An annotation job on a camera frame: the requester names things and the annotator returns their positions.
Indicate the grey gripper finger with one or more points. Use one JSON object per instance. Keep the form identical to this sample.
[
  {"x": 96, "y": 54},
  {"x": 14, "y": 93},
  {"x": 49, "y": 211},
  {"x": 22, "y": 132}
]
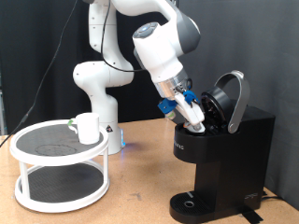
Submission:
[{"x": 196, "y": 127}]

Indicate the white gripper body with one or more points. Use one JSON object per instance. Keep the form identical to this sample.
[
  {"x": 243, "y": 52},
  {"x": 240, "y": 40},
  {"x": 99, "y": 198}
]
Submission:
[{"x": 191, "y": 112}]

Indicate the white coffee pod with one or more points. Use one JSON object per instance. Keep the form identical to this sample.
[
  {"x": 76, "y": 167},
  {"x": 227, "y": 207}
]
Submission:
[{"x": 188, "y": 127}]

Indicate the black Keurig coffee machine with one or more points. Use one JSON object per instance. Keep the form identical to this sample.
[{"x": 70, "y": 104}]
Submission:
[{"x": 233, "y": 161}]

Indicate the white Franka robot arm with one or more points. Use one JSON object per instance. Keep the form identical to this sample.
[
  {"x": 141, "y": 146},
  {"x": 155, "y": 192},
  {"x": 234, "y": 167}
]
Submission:
[{"x": 102, "y": 74}]

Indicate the black tape strip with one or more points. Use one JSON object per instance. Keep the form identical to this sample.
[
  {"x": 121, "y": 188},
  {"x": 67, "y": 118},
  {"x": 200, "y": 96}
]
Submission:
[{"x": 250, "y": 215}]

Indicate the white mug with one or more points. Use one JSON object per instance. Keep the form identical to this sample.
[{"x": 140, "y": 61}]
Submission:
[{"x": 88, "y": 129}]

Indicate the white two-tier turntable stand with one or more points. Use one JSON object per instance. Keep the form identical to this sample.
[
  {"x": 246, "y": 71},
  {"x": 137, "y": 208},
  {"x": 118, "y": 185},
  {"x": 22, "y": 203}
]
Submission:
[{"x": 62, "y": 186}]

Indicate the black backdrop curtain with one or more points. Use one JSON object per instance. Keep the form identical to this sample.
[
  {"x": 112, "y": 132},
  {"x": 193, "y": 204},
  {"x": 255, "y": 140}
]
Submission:
[{"x": 31, "y": 46}]

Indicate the wrist camera on blue mount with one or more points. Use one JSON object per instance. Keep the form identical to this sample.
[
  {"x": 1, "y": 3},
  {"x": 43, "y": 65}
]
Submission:
[{"x": 166, "y": 105}]

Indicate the grey metal post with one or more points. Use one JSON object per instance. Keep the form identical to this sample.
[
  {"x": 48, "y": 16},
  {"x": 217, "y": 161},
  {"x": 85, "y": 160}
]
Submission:
[{"x": 2, "y": 112}]

